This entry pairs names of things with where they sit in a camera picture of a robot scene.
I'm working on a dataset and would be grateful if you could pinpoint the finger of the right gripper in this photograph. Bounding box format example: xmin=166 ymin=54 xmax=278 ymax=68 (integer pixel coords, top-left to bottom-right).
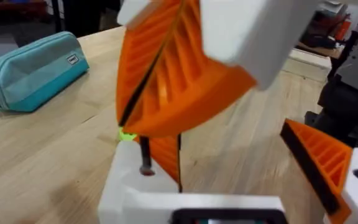
xmin=120 ymin=0 xmax=319 ymax=138
xmin=115 ymin=0 xmax=183 ymax=125

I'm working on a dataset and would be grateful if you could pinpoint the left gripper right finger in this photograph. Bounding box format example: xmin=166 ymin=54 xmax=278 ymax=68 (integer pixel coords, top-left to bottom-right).
xmin=280 ymin=118 xmax=358 ymax=224

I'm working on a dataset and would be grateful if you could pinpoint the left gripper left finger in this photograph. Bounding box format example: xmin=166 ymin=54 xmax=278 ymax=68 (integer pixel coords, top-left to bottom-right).
xmin=97 ymin=133 xmax=183 ymax=224

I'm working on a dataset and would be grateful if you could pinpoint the black screw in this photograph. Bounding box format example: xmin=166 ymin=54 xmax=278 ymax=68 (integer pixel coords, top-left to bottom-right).
xmin=139 ymin=136 xmax=155 ymax=177

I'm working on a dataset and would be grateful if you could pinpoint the green disc with holes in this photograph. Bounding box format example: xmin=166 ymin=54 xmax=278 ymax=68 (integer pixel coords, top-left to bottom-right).
xmin=118 ymin=126 xmax=138 ymax=142

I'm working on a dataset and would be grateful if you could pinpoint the cream flat box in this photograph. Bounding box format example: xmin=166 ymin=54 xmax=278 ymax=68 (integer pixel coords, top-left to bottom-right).
xmin=283 ymin=48 xmax=333 ymax=83

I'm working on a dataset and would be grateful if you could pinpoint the teal zip bag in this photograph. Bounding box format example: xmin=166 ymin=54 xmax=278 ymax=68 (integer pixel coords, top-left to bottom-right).
xmin=0 ymin=30 xmax=90 ymax=113

